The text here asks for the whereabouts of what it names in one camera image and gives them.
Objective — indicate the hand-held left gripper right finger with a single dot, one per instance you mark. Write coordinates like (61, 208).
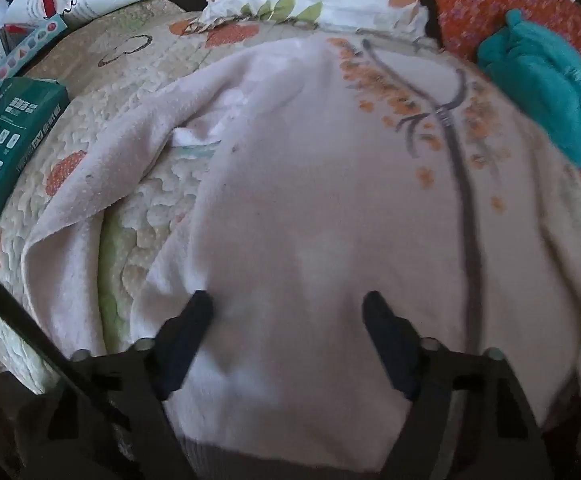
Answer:
(384, 330)

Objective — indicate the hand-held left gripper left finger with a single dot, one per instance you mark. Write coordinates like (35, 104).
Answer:
(191, 337)

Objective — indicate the pink floral towel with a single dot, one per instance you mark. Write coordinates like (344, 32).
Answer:
(320, 210)

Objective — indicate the cream quilted bedspread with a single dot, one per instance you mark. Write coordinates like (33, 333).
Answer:
(135, 85)

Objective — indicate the green cardboard box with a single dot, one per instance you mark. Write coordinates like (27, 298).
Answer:
(5, 150)

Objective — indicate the teal cloth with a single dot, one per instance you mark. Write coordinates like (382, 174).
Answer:
(545, 80)

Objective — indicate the light blue flat box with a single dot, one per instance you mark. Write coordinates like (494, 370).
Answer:
(25, 49)

